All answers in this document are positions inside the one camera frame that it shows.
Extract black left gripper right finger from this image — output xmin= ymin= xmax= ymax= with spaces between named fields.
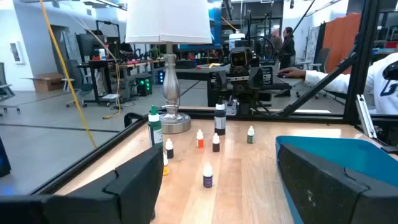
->
xmin=276 ymin=142 xmax=398 ymax=224

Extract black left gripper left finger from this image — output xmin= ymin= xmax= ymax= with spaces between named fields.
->
xmin=67 ymin=144 xmax=165 ymax=224

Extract large black colouring bottle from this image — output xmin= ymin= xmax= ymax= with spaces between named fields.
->
xmin=213 ymin=95 xmax=227 ymax=136

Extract small green dropper bottle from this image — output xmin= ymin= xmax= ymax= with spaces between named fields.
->
xmin=246 ymin=125 xmax=256 ymax=145

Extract small black dropper bottle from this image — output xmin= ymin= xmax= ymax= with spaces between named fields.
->
xmin=165 ymin=138 xmax=175 ymax=159

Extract small red dropper bottle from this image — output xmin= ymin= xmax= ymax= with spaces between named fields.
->
xmin=212 ymin=133 xmax=221 ymax=153

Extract small orange dropper bottle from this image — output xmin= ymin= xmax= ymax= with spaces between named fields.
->
xmin=196 ymin=129 xmax=205 ymax=149

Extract large green colouring bottle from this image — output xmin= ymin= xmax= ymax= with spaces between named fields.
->
xmin=147 ymin=105 xmax=164 ymax=149

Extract small purple dropper bottle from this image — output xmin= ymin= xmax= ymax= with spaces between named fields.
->
xmin=202 ymin=161 xmax=214 ymax=189

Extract person's hand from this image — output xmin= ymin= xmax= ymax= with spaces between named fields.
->
xmin=277 ymin=67 xmax=307 ymax=80

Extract person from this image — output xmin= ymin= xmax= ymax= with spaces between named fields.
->
xmin=271 ymin=29 xmax=282 ymax=54
xmin=279 ymin=27 xmax=296 ymax=71
xmin=303 ymin=52 xmax=398 ymax=115

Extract white plastic jug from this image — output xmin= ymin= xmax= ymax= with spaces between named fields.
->
xmin=228 ymin=30 xmax=246 ymax=51

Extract blue plastic bin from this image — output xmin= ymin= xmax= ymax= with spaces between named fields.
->
xmin=275 ymin=135 xmax=398 ymax=224

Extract grey office chair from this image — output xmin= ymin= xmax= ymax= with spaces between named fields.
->
xmin=306 ymin=47 xmax=332 ymax=74
xmin=63 ymin=58 xmax=95 ymax=109

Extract blue display screen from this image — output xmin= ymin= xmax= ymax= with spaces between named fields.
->
xmin=177 ymin=6 xmax=223 ymax=52

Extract orange fabric partition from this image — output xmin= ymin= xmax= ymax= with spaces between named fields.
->
xmin=322 ymin=12 xmax=362 ymax=75

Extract silver aluminium bar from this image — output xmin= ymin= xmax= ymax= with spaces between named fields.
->
xmin=355 ymin=93 xmax=378 ymax=139

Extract computer tower green lights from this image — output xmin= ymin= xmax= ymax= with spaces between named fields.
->
xmin=135 ymin=73 xmax=154 ymax=97

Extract wooden top desk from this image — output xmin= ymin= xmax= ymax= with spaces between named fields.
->
xmin=116 ymin=59 xmax=165 ymax=100

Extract dark floor object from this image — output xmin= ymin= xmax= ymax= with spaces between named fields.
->
xmin=0 ymin=136 xmax=12 ymax=179

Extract black desk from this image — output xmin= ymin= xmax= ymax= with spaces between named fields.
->
xmin=76 ymin=60 xmax=125 ymax=105

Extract cardboard box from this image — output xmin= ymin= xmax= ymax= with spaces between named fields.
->
xmin=30 ymin=72 xmax=65 ymax=93

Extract dark monitor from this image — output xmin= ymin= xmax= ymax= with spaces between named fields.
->
xmin=76 ymin=32 xmax=108 ymax=60

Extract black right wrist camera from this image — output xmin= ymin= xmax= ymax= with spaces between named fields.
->
xmin=229 ymin=46 xmax=253 ymax=68

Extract black frame corner bracket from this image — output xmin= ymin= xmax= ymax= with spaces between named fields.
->
xmin=123 ymin=112 xmax=147 ymax=129

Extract yellow extension cord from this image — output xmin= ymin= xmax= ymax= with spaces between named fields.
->
xmin=102 ymin=60 xmax=123 ymax=121

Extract black aluminium table frame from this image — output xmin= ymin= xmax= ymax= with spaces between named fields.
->
xmin=29 ymin=0 xmax=398 ymax=197

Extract yellow hanging cable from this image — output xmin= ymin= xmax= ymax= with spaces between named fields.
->
xmin=39 ymin=0 xmax=98 ymax=149

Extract framed wall picture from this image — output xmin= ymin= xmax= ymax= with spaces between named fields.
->
xmin=9 ymin=40 xmax=25 ymax=65

